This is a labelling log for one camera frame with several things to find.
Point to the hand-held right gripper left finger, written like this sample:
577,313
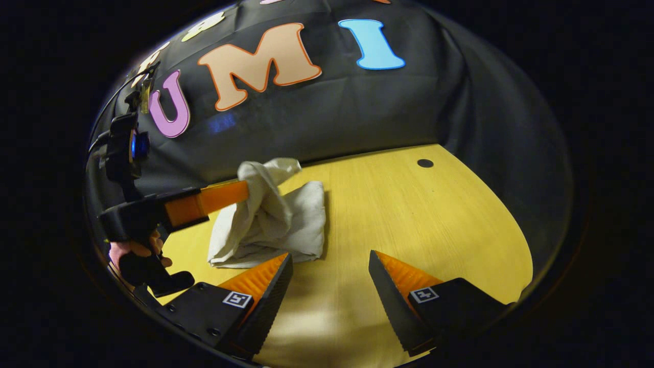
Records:
271,306

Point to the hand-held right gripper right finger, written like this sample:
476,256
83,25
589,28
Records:
393,306

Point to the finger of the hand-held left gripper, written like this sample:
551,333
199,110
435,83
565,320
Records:
204,202

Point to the white jeans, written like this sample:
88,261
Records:
296,220

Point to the black backdrop cloth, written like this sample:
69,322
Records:
357,117

